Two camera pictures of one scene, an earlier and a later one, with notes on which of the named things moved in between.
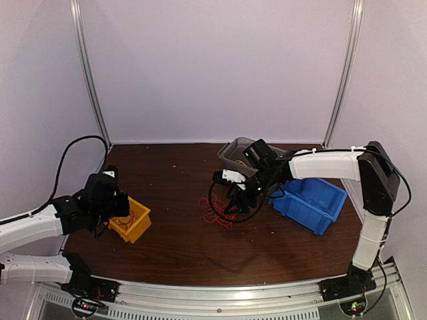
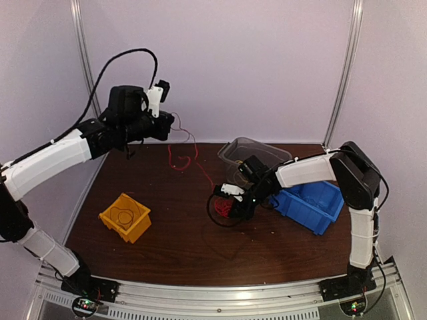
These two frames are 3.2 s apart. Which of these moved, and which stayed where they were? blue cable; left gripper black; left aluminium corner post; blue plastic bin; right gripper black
Moved: left gripper black
Stayed: blue cable; right gripper black; blue plastic bin; left aluminium corner post
